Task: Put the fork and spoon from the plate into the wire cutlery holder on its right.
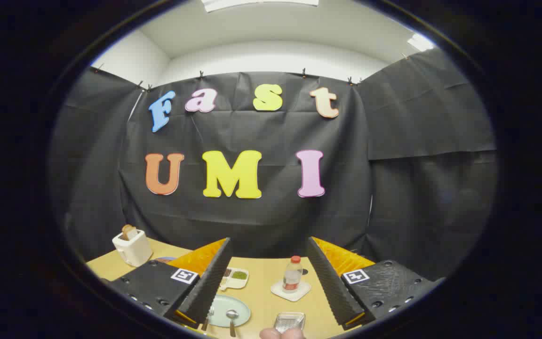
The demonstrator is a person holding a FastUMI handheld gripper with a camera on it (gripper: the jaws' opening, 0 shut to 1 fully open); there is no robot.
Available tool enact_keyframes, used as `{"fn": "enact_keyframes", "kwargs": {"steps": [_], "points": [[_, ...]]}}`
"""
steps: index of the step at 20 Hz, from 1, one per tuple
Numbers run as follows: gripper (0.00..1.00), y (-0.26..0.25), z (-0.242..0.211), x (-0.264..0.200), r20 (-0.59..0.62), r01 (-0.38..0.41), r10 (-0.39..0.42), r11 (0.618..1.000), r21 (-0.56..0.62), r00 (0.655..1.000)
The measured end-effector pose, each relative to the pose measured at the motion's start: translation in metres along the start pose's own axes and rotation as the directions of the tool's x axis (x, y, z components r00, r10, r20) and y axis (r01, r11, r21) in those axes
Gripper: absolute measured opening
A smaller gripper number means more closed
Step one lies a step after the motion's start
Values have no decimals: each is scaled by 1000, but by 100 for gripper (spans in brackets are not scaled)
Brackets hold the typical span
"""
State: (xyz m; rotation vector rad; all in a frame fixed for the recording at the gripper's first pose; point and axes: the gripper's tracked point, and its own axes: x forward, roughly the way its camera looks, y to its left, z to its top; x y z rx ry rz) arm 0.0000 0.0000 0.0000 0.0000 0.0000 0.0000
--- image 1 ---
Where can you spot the white square coaster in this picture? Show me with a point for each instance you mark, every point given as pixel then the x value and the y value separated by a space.
pixel 299 293

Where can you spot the mint green plate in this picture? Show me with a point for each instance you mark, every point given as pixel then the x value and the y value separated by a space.
pixel 221 303

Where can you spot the blue plate with food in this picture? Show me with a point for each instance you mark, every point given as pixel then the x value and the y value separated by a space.
pixel 165 259

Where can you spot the ceiling light panel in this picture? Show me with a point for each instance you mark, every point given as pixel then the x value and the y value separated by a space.
pixel 259 4
pixel 420 42

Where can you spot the white toaster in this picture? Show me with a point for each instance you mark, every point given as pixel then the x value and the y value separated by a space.
pixel 134 249

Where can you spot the toast slice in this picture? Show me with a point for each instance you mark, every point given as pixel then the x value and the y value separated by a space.
pixel 129 231

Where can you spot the perforated metal basket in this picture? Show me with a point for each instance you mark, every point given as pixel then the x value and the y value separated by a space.
pixel 290 322

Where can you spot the clear bottle with red cap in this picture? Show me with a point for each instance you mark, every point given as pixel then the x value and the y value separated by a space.
pixel 292 278

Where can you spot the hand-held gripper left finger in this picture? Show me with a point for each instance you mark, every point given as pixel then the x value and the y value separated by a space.
pixel 207 287

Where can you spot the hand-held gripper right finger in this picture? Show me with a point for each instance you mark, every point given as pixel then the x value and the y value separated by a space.
pixel 330 287

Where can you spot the white divided tray with beans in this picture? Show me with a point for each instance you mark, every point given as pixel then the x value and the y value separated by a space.
pixel 235 278

